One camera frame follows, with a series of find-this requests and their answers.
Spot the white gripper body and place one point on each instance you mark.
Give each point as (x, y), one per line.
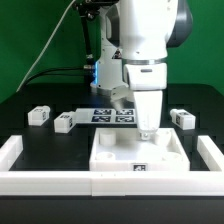
(147, 82)

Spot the white square tabletop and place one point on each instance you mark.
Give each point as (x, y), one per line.
(122, 149)

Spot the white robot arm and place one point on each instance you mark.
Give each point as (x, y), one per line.
(135, 37)

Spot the white U-shaped fence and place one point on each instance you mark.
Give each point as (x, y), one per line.
(86, 183)

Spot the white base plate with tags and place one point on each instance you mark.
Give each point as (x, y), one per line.
(105, 116)

